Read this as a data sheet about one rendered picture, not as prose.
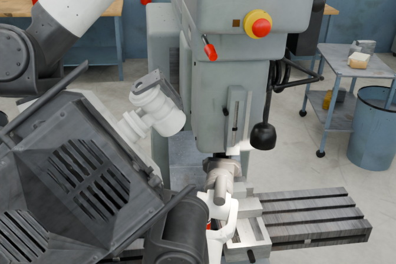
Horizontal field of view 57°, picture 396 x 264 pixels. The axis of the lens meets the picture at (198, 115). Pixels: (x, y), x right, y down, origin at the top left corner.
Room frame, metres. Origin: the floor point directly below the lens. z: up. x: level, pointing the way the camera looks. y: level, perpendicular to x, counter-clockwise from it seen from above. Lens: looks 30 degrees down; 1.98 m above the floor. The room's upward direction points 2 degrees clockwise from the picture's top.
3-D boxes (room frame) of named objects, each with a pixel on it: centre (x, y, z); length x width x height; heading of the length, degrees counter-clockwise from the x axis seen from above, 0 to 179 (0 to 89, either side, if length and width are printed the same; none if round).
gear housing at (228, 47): (1.06, -0.08, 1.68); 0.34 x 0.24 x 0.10; 9
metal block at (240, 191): (1.02, -0.15, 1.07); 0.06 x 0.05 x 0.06; 99
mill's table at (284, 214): (1.00, -0.03, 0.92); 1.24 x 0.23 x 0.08; 99
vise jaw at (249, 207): (0.97, -0.16, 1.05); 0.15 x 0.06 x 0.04; 99
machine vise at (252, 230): (0.99, -0.15, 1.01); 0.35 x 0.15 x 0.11; 9
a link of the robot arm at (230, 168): (0.92, -0.08, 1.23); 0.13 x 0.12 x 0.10; 84
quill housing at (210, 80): (1.02, -0.09, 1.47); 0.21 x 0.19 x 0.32; 99
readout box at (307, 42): (1.36, -0.37, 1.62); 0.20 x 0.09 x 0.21; 9
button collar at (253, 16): (0.79, -0.12, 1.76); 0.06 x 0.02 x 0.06; 99
